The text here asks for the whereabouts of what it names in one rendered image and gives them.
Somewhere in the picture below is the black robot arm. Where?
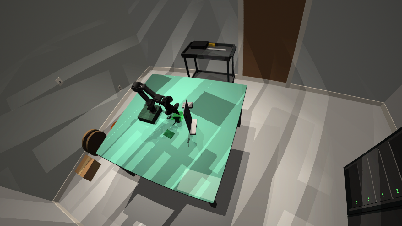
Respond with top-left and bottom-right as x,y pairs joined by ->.
131,81 -> 173,115

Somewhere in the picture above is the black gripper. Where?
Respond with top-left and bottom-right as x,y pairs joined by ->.
165,103 -> 179,114

